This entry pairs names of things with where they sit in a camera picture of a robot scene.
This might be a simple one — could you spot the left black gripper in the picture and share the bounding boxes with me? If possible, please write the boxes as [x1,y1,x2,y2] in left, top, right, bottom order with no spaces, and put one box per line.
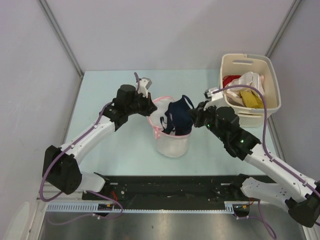
[126,90,157,117]

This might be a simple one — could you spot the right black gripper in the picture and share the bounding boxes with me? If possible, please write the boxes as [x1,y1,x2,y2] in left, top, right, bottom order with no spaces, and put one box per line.
[187,100,227,142]

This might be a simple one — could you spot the dark navy bra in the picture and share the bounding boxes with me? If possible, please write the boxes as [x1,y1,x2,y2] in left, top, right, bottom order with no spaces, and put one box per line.
[160,95,195,136]

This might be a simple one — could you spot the white mesh laundry bag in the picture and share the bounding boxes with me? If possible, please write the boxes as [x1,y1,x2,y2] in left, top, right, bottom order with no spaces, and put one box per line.
[147,96,192,158]

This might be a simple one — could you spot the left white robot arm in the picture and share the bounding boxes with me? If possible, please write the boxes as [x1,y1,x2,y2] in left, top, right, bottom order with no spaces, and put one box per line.
[42,78,157,200]

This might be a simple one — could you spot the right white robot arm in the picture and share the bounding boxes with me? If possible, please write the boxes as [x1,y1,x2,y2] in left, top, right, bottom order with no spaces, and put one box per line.
[189,102,320,228]

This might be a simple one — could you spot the cream plastic laundry basket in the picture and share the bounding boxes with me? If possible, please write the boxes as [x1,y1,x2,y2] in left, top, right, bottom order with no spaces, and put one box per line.
[220,53,282,128]

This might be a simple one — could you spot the white crumpled garment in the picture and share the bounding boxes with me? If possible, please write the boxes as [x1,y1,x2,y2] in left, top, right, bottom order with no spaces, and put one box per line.
[225,71,265,107]

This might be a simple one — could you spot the red garment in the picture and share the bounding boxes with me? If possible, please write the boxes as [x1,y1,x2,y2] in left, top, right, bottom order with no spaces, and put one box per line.
[222,75,241,88]

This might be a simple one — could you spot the yellow garment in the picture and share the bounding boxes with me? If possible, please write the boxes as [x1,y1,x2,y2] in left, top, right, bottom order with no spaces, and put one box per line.
[239,90,264,109]

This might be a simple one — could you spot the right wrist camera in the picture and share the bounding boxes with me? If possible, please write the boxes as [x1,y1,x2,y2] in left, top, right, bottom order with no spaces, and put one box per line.
[203,87,227,111]

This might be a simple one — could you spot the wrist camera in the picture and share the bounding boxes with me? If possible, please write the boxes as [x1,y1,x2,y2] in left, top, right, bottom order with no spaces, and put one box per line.
[137,77,152,98]
[203,87,227,111]

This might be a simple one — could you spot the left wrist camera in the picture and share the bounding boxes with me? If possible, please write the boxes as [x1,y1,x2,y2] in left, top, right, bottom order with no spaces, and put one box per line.
[137,77,152,98]

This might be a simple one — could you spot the white slotted cable duct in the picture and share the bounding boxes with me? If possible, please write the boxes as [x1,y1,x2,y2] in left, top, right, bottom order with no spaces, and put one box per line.
[46,202,234,214]

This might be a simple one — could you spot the aluminium frame rail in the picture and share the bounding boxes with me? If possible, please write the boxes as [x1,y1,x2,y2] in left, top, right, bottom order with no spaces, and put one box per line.
[42,184,83,202]

